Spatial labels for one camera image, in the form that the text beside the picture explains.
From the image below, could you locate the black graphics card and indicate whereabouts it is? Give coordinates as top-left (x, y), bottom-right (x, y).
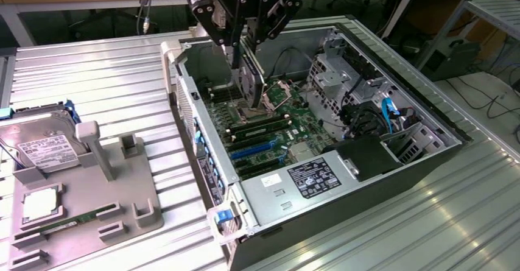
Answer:
top-left (229, 35), bottom-right (269, 110)

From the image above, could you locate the grey metal disk bay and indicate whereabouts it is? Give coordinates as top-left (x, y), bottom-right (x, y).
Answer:
top-left (307, 30), bottom-right (387, 113)

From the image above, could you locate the metal socket cover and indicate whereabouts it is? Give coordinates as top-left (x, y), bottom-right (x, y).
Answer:
top-left (263, 80), bottom-right (296, 107)

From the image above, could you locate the black RAM slot bank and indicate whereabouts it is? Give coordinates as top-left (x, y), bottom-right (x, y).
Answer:
top-left (205, 83), bottom-right (239, 102)

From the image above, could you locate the CPU socket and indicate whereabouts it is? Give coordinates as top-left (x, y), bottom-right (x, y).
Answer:
top-left (229, 100), bottom-right (269, 123)

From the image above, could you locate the silver chipset heatsink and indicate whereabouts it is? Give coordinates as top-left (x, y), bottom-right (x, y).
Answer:
top-left (291, 143), bottom-right (317, 163)

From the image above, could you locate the grey metal slat shelf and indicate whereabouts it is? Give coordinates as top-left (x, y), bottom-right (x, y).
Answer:
top-left (417, 0), bottom-right (520, 72)

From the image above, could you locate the black expansion slot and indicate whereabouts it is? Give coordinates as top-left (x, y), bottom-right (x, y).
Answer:
top-left (233, 157), bottom-right (287, 178)

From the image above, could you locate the black plastic air shroud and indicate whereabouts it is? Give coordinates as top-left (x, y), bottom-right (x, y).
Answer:
top-left (323, 133), bottom-right (404, 183)

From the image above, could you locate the grey power supply unit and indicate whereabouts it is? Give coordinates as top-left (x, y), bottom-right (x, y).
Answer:
top-left (239, 150), bottom-right (361, 227)

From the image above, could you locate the open black PC case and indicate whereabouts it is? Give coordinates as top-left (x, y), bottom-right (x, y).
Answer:
top-left (160, 15), bottom-right (475, 271)

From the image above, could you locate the silver hard disk blue carrier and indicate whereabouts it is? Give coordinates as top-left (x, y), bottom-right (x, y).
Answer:
top-left (0, 100), bottom-right (83, 174)

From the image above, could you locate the grey parts rack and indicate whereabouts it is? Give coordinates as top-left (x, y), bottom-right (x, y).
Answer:
top-left (7, 120), bottom-right (165, 271)

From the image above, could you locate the silver CPU chip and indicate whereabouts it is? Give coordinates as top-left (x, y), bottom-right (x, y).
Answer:
top-left (21, 188), bottom-right (60, 220)

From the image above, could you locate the black looped wire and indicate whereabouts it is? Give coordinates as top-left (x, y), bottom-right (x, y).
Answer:
top-left (273, 48), bottom-right (315, 77)

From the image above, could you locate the hanging grey cable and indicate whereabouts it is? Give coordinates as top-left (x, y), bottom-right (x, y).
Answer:
top-left (139, 0), bottom-right (157, 35)

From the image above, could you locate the blue disk wire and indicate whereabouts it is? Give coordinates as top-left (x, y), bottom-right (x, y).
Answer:
top-left (380, 97), bottom-right (400, 135)

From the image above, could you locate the black box with handle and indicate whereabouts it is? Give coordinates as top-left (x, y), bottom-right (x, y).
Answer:
top-left (428, 38), bottom-right (484, 82)

